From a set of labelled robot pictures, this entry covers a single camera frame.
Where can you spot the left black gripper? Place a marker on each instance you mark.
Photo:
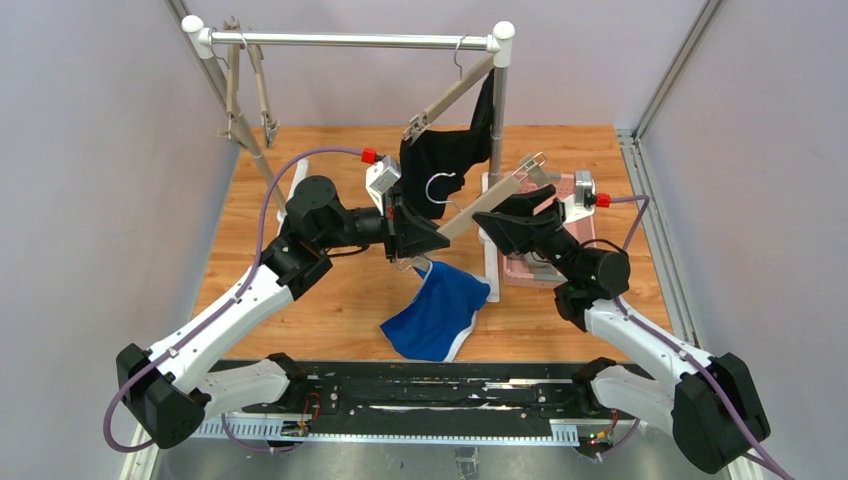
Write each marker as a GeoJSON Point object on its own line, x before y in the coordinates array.
{"type": "Point", "coordinates": [399, 225]}

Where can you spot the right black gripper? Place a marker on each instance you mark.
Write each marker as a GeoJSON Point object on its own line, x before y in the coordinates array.
{"type": "Point", "coordinates": [536, 225]}

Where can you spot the beige hanger with blue underwear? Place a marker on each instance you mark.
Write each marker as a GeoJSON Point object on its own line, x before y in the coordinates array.
{"type": "Point", "coordinates": [491, 197]}

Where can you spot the blue underwear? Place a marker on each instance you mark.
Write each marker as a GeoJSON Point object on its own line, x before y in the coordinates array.
{"type": "Point", "coordinates": [441, 315]}

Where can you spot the beige clip hanger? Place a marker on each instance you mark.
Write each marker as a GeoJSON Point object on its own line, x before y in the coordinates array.
{"type": "Point", "coordinates": [269, 123]}

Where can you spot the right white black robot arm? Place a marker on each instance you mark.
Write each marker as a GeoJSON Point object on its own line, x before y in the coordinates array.
{"type": "Point", "coordinates": [707, 403]}

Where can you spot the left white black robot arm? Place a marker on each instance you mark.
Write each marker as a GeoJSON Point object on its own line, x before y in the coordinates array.
{"type": "Point", "coordinates": [171, 388]}

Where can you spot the black underwear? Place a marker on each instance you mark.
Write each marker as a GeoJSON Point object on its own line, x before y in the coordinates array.
{"type": "Point", "coordinates": [433, 167]}

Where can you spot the beige hanger with black underwear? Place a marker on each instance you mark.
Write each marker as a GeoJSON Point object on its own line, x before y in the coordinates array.
{"type": "Point", "coordinates": [426, 118]}

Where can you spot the empty beige hanger far left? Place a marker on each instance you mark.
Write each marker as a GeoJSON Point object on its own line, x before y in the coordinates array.
{"type": "Point", "coordinates": [232, 86]}

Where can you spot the pink plastic basket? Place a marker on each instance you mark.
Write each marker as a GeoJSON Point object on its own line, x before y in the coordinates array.
{"type": "Point", "coordinates": [515, 270]}

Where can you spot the white silver clothes rack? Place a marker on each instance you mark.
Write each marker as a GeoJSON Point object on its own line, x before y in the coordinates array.
{"type": "Point", "coordinates": [211, 48]}

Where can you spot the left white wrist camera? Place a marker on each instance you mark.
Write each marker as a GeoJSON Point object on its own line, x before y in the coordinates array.
{"type": "Point", "coordinates": [382, 174]}

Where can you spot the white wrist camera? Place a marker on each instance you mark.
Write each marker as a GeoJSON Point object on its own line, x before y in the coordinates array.
{"type": "Point", "coordinates": [584, 199]}
{"type": "Point", "coordinates": [382, 174]}

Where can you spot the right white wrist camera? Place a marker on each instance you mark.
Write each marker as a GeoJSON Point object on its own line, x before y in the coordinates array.
{"type": "Point", "coordinates": [584, 199]}

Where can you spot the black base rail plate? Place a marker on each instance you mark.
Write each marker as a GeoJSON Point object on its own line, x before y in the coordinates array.
{"type": "Point", "coordinates": [441, 400]}

